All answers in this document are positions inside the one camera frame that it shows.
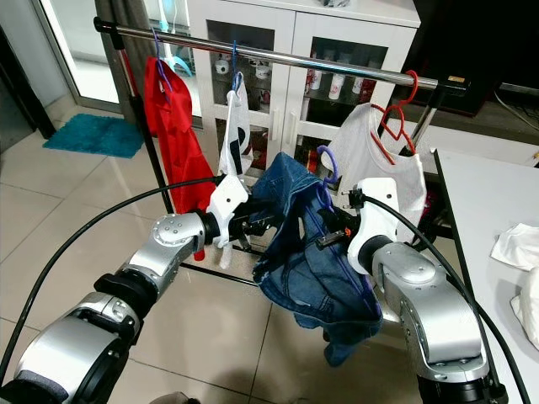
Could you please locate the blue denim garment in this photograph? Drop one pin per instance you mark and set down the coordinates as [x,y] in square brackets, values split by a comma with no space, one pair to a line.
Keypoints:
[303,269]

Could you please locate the purple plastic hanger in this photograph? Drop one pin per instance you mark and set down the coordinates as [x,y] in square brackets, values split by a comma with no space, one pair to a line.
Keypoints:
[334,164]

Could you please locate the red plastic hanger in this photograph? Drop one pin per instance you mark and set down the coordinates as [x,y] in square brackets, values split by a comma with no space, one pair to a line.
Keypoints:
[415,84]

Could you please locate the light blue plastic hanger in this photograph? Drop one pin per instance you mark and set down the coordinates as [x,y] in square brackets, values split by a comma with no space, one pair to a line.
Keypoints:
[178,64]

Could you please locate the white t-shirt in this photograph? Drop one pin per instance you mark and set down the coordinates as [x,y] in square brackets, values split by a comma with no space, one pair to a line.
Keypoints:
[354,139]

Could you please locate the white garment with black print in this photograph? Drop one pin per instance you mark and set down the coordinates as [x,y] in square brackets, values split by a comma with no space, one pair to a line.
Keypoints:
[234,139]

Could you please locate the red cloth garment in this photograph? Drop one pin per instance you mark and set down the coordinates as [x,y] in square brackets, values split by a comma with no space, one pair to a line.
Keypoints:
[177,143]

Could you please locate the metal clothes rack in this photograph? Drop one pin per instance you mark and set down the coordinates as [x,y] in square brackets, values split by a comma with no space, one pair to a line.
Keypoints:
[303,60]

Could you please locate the white crumpled cloth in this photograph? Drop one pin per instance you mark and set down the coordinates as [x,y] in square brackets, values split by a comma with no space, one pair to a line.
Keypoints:
[518,246]
[529,307]

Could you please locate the teal floor mat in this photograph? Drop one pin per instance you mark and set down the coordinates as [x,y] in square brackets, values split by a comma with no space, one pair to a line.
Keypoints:
[93,135]

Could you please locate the grey curtain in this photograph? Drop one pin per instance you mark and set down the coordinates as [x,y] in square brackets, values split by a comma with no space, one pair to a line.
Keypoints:
[135,71]

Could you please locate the white glass-door cabinet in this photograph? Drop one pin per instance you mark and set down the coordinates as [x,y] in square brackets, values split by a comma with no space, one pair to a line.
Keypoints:
[290,29]

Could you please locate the white-framed glass door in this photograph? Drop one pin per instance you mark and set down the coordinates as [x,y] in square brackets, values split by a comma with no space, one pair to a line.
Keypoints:
[84,50]

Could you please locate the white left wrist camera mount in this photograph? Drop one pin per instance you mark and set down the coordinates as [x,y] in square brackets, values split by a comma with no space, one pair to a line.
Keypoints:
[227,202]

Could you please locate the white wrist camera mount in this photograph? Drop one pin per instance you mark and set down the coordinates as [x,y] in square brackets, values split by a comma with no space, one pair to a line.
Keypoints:
[227,202]
[375,220]

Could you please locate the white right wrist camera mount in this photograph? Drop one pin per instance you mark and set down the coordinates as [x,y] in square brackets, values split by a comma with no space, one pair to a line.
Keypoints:
[375,220]

